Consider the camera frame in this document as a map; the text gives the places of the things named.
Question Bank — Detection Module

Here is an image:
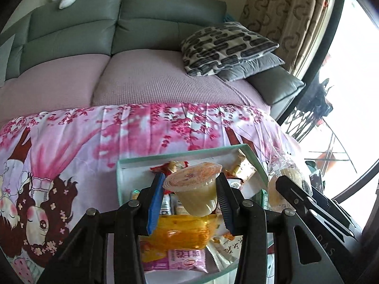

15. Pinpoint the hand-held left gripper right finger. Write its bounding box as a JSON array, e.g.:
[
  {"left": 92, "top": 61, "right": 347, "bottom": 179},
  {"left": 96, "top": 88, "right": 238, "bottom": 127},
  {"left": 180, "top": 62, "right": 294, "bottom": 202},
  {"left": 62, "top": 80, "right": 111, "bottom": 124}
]
[{"left": 216, "top": 172, "right": 369, "bottom": 284}]

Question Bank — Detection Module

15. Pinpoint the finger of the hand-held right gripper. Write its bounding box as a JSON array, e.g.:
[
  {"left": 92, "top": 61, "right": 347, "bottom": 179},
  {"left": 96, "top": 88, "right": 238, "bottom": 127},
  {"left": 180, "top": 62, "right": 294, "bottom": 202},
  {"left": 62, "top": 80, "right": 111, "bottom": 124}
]
[
  {"left": 275, "top": 175, "right": 356, "bottom": 238},
  {"left": 310, "top": 187, "right": 353, "bottom": 224}
]

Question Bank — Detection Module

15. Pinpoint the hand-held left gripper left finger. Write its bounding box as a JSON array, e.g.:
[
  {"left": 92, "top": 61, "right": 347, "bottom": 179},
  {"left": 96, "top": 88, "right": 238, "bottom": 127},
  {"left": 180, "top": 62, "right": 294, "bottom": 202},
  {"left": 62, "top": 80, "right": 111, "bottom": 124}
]
[{"left": 38, "top": 172, "right": 166, "bottom": 284}]

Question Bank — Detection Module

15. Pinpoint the bun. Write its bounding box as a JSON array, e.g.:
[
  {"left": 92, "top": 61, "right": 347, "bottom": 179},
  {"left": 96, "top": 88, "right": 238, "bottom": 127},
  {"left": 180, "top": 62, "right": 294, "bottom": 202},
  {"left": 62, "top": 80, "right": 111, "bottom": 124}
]
[{"left": 267, "top": 150, "right": 313, "bottom": 213}]

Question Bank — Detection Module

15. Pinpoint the clear jelly cup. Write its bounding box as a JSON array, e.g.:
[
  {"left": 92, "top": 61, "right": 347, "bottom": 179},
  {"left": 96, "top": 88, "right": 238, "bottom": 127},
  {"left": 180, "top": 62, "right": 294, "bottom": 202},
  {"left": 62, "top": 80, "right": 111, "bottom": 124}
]
[{"left": 162, "top": 162, "right": 223, "bottom": 217}]

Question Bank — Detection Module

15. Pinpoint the dark green snack packet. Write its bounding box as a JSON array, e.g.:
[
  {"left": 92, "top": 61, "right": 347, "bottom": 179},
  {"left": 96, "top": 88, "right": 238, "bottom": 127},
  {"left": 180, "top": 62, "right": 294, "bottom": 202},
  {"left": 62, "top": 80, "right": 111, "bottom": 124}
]
[{"left": 255, "top": 189, "right": 271, "bottom": 211}]

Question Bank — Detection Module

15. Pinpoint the red snack packet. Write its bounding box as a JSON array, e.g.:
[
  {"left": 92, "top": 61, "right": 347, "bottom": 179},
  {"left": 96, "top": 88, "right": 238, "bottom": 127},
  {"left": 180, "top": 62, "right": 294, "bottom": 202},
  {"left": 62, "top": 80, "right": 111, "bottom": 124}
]
[{"left": 149, "top": 160, "right": 190, "bottom": 176}]

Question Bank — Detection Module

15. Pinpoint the beige orange snack packet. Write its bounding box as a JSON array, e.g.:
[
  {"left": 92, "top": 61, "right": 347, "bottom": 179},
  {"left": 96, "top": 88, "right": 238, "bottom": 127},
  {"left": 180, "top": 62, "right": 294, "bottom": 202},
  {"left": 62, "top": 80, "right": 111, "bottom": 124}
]
[{"left": 224, "top": 150, "right": 259, "bottom": 184}]

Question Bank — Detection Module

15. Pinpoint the yellow snack packet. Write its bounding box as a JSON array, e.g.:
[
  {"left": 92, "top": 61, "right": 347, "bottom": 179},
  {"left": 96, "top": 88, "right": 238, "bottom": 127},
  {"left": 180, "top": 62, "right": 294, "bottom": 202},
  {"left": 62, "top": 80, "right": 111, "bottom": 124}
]
[{"left": 139, "top": 214, "right": 221, "bottom": 263}]

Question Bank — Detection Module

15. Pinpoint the teal shallow box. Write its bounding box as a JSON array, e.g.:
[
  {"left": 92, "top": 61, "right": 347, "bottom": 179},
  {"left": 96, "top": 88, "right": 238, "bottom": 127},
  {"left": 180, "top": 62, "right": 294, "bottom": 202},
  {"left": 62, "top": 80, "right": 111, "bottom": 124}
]
[{"left": 116, "top": 143, "right": 271, "bottom": 284}]

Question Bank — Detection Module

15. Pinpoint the white green snack packet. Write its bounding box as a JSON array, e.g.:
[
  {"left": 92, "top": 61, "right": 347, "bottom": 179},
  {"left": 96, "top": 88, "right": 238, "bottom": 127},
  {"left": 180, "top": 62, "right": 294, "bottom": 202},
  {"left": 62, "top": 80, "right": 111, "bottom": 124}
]
[{"left": 207, "top": 233, "right": 247, "bottom": 273}]

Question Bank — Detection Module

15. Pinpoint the pink snack packet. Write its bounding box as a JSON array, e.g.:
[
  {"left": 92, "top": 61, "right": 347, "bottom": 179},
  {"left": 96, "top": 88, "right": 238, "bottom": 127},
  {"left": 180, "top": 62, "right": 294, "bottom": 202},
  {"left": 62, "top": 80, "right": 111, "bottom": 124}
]
[{"left": 141, "top": 248, "right": 208, "bottom": 273}]

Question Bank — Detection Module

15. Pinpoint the black metal rack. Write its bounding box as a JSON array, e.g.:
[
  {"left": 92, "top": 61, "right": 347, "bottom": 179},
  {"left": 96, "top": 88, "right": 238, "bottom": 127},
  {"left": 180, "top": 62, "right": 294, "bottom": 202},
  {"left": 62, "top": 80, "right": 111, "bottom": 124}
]
[{"left": 281, "top": 78, "right": 356, "bottom": 173}]

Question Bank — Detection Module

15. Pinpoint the printed cartoon blanket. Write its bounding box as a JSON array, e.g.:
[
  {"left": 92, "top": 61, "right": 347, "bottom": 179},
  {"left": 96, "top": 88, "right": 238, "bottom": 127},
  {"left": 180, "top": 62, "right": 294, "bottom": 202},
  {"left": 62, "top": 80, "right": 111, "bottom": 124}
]
[{"left": 0, "top": 102, "right": 299, "bottom": 284}]

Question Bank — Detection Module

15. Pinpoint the pink sofa cover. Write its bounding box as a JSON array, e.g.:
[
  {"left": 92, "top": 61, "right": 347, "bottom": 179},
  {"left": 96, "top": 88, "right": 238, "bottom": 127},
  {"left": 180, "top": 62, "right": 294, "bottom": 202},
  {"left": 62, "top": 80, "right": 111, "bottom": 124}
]
[{"left": 0, "top": 49, "right": 271, "bottom": 128}]

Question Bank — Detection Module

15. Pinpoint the plain grey cushion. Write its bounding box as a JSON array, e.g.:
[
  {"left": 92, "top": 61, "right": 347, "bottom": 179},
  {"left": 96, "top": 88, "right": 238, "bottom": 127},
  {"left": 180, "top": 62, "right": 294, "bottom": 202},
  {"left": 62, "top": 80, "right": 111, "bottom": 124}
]
[{"left": 218, "top": 54, "right": 286, "bottom": 82}]

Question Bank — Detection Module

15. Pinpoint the black white patterned cushion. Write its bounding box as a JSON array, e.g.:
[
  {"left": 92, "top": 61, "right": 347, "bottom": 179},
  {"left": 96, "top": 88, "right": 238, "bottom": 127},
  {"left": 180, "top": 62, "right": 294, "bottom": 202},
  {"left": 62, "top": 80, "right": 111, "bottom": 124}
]
[{"left": 180, "top": 21, "right": 280, "bottom": 76}]

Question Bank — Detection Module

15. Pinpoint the grey sofa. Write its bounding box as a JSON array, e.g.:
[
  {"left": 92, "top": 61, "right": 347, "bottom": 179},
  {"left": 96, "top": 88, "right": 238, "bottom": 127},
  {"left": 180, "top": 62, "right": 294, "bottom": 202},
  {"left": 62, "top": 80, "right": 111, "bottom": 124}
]
[{"left": 0, "top": 0, "right": 306, "bottom": 128}]

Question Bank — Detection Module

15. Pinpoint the beige patterned curtain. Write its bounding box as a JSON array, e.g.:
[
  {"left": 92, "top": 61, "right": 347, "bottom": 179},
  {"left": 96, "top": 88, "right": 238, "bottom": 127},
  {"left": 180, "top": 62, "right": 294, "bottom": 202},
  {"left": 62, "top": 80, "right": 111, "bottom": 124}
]
[{"left": 239, "top": 0, "right": 338, "bottom": 79}]

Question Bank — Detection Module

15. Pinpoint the light grey cushion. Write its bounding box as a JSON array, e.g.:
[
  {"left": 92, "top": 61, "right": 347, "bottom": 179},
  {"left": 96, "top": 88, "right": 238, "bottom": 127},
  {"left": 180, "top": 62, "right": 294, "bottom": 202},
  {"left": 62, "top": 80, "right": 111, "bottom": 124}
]
[{"left": 0, "top": 34, "right": 16, "bottom": 88}]

